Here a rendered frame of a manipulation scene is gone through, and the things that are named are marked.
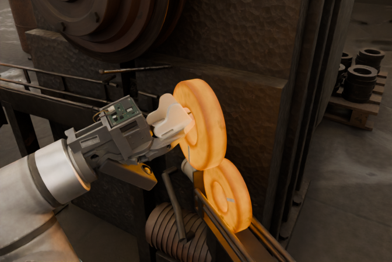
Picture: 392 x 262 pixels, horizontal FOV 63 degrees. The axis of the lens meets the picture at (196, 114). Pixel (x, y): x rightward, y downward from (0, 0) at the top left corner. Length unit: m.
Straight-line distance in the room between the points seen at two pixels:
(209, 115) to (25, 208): 0.29
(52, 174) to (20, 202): 0.05
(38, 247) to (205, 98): 0.32
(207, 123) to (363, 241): 1.31
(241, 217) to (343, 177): 1.38
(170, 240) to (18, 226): 0.47
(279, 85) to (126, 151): 0.45
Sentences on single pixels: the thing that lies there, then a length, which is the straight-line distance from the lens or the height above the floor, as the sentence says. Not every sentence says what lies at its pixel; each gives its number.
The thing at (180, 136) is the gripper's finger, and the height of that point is 0.92.
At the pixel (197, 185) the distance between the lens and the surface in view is 0.77.
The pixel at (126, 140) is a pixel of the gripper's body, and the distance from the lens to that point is 0.50.
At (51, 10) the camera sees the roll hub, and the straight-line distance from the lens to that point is 0.89.
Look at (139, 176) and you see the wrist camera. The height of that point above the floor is 0.85.
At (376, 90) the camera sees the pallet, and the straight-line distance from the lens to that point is 2.75.
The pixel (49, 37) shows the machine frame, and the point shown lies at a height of 0.87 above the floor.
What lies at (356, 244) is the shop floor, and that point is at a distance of 1.67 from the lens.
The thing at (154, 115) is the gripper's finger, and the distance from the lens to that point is 0.54.
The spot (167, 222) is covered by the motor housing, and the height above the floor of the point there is 0.53.
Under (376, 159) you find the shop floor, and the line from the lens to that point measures 2.22.
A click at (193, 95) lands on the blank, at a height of 0.98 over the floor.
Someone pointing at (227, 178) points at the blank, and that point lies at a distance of 0.64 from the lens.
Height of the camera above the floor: 1.21
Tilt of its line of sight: 31 degrees down
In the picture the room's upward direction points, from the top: straight up
